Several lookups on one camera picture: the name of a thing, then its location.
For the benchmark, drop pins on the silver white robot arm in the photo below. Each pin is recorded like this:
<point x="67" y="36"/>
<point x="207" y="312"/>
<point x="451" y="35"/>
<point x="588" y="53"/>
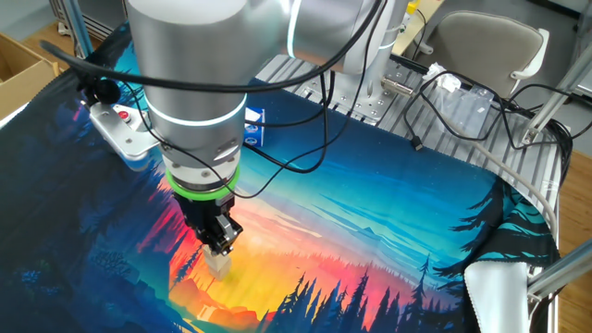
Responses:
<point x="194" y="69"/>

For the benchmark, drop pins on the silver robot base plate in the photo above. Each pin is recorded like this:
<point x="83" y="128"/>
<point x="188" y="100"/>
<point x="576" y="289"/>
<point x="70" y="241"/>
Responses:
<point x="370" y="108"/>

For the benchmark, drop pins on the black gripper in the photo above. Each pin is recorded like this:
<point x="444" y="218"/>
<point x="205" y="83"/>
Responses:
<point x="203" y="215"/>

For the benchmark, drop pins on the clear plastic bag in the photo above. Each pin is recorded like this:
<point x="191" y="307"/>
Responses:
<point x="462" y="111"/>

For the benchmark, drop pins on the grey emergency stop button box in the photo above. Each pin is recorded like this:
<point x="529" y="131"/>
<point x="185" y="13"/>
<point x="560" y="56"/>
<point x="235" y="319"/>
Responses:
<point x="126" y="115"/>

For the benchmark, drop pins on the brown cardboard box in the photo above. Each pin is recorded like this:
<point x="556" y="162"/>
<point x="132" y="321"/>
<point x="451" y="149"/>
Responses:
<point x="23" y="78"/>

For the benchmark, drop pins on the wrist camera silver bracket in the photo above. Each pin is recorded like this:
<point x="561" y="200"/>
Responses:
<point x="122" y="136"/>

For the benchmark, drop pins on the white office chair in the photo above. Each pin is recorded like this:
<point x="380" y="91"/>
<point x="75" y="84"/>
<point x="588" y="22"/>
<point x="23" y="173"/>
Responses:
<point x="485" y="46"/>

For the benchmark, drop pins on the aluminium frame post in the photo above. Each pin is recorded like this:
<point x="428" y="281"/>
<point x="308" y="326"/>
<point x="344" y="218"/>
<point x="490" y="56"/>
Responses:
<point x="559" y="275"/>
<point x="79" y="28"/>
<point x="555" y="97"/>

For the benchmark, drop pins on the beige cardboard panel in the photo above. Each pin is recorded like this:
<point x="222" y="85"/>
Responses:
<point x="416" y="23"/>

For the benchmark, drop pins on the colourful landscape print cloth mat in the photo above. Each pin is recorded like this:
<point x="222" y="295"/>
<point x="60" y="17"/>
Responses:
<point x="416" y="208"/>

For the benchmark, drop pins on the blue tissue pack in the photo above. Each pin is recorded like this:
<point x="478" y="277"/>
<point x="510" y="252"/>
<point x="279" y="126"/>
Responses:
<point x="254" y="127"/>

